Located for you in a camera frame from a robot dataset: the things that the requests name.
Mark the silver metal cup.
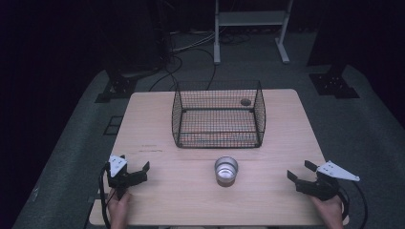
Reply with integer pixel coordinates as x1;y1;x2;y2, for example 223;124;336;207
214;156;240;187

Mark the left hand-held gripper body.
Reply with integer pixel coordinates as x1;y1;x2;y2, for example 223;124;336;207
105;155;148;201

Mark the black wire mesh basket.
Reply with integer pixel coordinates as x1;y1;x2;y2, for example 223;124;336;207
171;79;267;150

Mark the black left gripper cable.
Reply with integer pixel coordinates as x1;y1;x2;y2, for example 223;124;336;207
98;163;113;229

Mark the person's right hand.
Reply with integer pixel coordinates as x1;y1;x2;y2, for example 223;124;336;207
309;194;346;229

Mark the black floor cable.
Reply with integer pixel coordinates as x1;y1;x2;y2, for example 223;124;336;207
148;47;218;93

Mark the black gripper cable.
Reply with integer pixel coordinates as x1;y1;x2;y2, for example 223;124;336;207
336;180;370;229
98;163;113;229

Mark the white floor cable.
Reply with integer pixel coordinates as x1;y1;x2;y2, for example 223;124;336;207
171;30;218;54

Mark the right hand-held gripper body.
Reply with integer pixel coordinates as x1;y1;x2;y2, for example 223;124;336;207
295;159;361;202

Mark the black stand base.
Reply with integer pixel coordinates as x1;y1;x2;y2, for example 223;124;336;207
308;64;361;100
95;73;139;104

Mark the person's left hand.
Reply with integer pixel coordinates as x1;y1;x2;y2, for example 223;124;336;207
107;188;132;229

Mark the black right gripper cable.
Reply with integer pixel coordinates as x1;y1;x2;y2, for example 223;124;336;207
336;180;370;229

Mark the white metal desk frame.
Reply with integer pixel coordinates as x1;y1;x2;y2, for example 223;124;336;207
213;0;294;66

